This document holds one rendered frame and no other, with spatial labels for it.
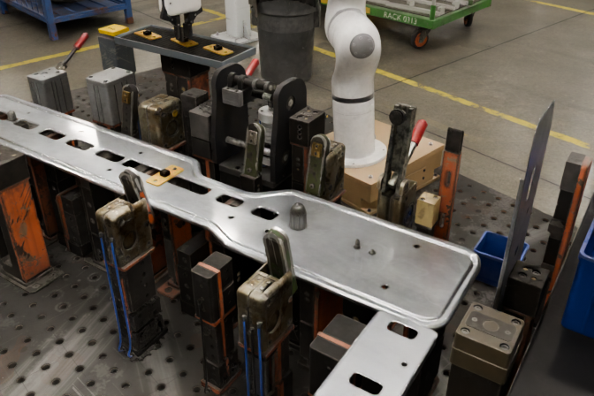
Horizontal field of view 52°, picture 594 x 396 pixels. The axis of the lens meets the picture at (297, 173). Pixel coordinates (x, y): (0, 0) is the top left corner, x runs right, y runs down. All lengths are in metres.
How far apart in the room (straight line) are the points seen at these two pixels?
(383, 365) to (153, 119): 0.84
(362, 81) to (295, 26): 2.64
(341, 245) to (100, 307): 0.63
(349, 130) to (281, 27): 2.61
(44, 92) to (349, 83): 0.83
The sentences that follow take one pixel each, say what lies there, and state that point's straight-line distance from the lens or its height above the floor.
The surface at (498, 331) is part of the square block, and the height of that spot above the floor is 1.06.
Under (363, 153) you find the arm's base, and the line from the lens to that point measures 1.78.
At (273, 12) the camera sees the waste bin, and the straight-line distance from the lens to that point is 4.25.
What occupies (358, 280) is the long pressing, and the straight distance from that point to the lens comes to 1.03.
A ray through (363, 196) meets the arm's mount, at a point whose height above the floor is 0.75.
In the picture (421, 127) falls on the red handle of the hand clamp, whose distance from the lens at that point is 1.22.
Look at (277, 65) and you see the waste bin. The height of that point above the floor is 0.15.
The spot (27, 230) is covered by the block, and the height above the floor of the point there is 0.84.
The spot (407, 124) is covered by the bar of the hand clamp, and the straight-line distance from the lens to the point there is 1.12.
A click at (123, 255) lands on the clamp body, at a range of 1.19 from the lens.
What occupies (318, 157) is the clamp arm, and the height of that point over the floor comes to 1.06.
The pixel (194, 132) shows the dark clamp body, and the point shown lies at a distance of 1.46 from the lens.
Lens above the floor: 1.66
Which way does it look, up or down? 30 degrees down
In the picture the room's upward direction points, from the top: straight up
